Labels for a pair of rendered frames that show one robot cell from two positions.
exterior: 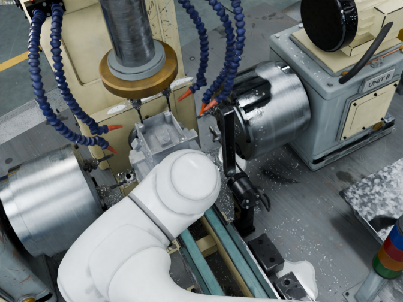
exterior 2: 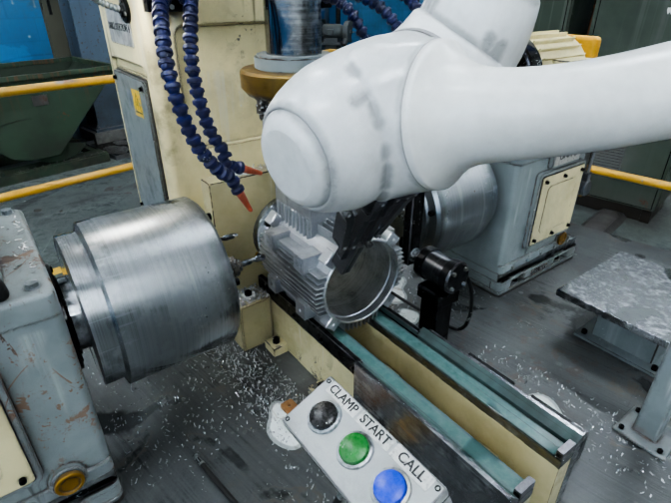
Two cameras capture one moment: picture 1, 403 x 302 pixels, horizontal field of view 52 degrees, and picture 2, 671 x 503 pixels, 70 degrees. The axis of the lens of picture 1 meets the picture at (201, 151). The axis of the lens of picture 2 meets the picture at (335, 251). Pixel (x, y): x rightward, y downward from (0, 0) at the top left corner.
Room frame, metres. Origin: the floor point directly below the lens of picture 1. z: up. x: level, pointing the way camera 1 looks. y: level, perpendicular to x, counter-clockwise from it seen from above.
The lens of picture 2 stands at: (-0.08, 0.27, 1.45)
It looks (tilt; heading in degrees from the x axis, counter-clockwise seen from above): 29 degrees down; 345
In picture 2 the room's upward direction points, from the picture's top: straight up
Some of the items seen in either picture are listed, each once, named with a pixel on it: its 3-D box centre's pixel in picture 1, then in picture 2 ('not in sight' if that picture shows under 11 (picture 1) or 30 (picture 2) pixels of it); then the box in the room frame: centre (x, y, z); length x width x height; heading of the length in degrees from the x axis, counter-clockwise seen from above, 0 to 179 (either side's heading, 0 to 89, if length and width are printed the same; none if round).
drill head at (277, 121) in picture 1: (265, 106); (434, 196); (0.84, -0.21, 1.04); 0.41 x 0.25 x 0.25; 111
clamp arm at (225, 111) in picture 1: (228, 145); (415, 200); (0.64, -0.07, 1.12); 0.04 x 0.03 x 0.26; 21
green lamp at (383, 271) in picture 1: (390, 261); not in sight; (0.32, -0.37, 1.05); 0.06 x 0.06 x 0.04
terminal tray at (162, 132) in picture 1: (162, 140); (317, 204); (0.70, 0.10, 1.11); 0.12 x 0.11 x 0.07; 20
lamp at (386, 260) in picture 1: (396, 253); not in sight; (0.32, -0.37, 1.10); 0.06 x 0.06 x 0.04
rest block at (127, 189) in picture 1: (132, 186); (250, 315); (0.74, 0.23, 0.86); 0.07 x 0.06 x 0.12; 111
